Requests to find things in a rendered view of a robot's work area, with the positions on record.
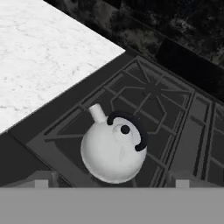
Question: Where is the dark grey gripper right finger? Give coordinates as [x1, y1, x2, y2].
[164, 170, 222, 188]

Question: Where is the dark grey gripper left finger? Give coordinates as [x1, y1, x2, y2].
[2, 170, 60, 188]

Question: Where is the white kettle with black handle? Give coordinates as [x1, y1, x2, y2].
[80, 103, 149, 185]

